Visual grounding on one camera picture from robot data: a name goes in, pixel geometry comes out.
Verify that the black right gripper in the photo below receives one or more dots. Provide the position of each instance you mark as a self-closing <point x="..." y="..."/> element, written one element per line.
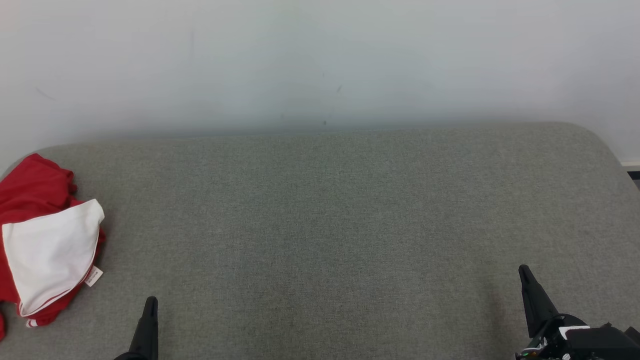
<point x="595" y="345"/>

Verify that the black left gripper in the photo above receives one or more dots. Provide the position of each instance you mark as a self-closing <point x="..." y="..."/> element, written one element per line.
<point x="124" y="357"/>

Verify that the red jersey with white sleeves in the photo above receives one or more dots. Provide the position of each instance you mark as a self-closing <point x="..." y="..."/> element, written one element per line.
<point x="50" y="250"/>

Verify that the red shorts with white stripe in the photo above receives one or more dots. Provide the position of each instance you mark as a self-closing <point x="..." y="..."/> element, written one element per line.
<point x="35" y="180"/>

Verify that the white wall baseboard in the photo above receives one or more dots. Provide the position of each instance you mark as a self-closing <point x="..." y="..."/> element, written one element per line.
<point x="632" y="165"/>

